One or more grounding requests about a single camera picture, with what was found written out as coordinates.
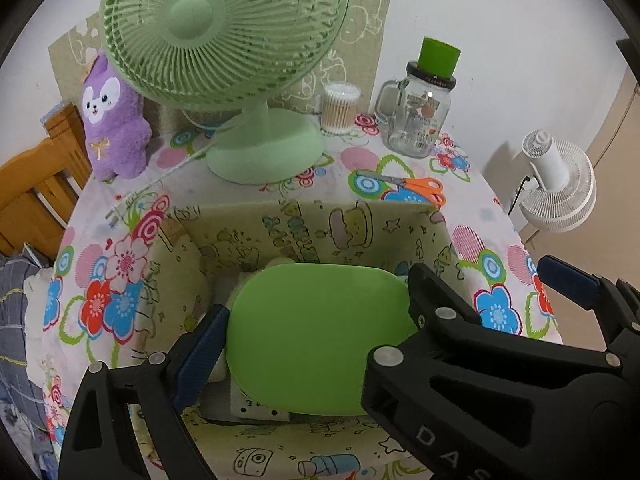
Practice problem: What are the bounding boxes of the wooden bed headboard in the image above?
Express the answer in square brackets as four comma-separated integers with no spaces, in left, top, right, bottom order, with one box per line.
[0,105,96,261]

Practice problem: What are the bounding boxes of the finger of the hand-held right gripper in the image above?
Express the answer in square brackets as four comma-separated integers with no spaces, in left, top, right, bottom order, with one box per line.
[537,255,640,356]
[370,262,483,371]

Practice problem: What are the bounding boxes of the cotton swab container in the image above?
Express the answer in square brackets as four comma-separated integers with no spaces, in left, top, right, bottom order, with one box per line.
[320,81,362,135]

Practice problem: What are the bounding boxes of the glass mug with green lid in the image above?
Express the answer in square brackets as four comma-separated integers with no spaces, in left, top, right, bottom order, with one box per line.
[374,36,462,159]

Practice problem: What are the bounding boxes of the beige wooden door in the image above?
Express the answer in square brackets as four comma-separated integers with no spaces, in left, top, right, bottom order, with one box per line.
[520,40,640,351]

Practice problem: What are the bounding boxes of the white pillow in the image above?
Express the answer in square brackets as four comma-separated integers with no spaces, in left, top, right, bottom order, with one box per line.
[22,265,61,376]

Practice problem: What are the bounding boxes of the black fan cable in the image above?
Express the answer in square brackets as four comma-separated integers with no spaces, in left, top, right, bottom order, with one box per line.
[507,175,533,218]

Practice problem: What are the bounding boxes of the green desk fan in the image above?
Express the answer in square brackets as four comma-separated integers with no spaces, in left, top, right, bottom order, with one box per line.
[99,0,352,185]

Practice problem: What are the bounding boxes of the beige cartoon print board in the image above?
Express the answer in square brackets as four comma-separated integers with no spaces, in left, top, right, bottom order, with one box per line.
[48,0,397,136]

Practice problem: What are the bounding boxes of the green case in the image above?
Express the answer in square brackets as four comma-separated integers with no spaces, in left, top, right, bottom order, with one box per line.
[225,263,418,417]

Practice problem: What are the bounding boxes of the purple plush rabbit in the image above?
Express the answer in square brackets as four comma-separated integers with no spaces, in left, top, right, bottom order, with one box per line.
[80,51,153,182]

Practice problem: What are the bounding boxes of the white power strip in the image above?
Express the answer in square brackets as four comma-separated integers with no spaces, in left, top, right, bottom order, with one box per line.
[200,375,292,423]

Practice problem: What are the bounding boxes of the white floor fan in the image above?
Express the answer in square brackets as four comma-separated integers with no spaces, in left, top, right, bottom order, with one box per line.
[520,129,597,233]

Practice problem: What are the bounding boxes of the grey plaid quilt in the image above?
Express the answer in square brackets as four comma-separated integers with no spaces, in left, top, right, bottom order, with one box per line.
[0,252,56,441]

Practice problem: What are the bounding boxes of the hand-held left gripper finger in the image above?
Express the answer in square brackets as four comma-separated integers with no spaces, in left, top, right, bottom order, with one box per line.
[58,304,231,480]

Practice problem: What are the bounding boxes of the blue wall sticker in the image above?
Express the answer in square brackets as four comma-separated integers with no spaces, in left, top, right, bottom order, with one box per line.
[39,100,66,123]

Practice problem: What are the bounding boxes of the yellow cartoon print box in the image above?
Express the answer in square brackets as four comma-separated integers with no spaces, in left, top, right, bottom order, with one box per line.
[132,199,473,480]

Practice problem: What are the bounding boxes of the orange handled scissors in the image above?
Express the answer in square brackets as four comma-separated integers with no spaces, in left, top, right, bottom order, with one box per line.
[356,170,447,207]

